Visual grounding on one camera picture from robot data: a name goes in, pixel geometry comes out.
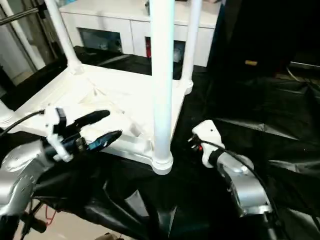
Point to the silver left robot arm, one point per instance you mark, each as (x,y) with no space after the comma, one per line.
(15,180)

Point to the grey curtain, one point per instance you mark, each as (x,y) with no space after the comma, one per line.
(50,42)

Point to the small bottle with white label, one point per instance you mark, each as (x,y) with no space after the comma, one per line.
(178,53)

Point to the dark rounded robot body part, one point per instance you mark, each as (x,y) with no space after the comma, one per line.
(110,236)

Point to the white cabinet with glass doors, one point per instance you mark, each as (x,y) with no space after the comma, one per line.
(112,15)

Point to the white upright pipe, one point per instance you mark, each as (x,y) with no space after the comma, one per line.
(22,32)

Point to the grey metal rod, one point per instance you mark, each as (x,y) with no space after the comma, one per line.
(17,16)

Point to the black backdrop cloth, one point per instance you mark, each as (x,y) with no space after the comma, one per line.
(262,30)

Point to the long black bar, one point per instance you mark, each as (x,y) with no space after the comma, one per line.
(305,63)

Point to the black folding table frame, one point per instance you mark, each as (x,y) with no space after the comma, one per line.
(32,222)

